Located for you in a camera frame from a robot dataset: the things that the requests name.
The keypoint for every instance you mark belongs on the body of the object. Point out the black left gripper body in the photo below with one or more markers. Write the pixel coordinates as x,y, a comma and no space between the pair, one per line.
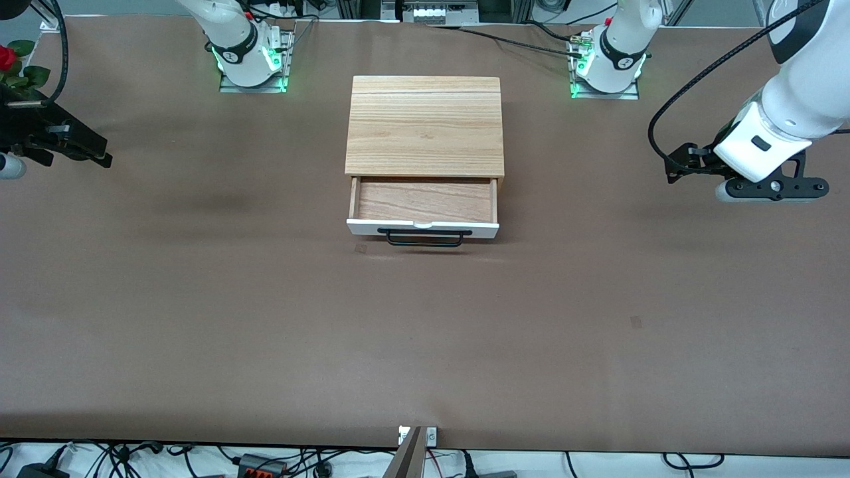
702,162

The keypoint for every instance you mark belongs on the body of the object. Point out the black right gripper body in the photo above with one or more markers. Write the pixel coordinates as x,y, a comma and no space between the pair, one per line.
20,129

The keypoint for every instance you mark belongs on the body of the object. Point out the white drawer with wooden bottom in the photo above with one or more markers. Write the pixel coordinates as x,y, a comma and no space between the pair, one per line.
425,200

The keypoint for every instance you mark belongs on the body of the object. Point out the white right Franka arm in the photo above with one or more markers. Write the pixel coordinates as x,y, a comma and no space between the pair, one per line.
234,43

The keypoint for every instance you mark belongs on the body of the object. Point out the light wooden drawer cabinet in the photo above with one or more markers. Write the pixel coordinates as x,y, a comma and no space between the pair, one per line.
425,126

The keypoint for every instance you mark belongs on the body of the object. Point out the black cylindrical vase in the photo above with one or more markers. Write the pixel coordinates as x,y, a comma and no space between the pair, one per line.
83,129

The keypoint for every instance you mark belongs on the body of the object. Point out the red artificial rose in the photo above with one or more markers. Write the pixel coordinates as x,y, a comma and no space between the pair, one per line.
8,58

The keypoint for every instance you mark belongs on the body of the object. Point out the white power strip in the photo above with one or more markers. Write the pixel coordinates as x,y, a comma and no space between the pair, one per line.
435,13

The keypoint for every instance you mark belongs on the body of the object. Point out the black power adapter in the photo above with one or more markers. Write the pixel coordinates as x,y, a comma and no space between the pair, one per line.
41,472

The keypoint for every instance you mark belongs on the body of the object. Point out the grey floor box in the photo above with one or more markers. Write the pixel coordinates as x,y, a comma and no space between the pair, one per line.
497,474

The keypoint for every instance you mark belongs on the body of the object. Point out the black connector with orange levers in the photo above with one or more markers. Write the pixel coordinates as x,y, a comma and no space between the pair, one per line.
260,466

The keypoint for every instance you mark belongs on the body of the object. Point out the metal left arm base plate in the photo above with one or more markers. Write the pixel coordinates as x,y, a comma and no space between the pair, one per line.
624,95

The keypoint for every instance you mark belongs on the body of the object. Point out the aluminium corner profile bracket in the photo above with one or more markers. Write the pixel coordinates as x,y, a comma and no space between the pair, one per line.
50,25

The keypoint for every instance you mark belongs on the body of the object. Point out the small metal edge bracket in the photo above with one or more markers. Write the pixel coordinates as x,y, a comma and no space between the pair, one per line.
430,436

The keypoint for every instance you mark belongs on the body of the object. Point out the wooden camera mount strip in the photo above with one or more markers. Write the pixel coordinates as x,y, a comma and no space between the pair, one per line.
405,461

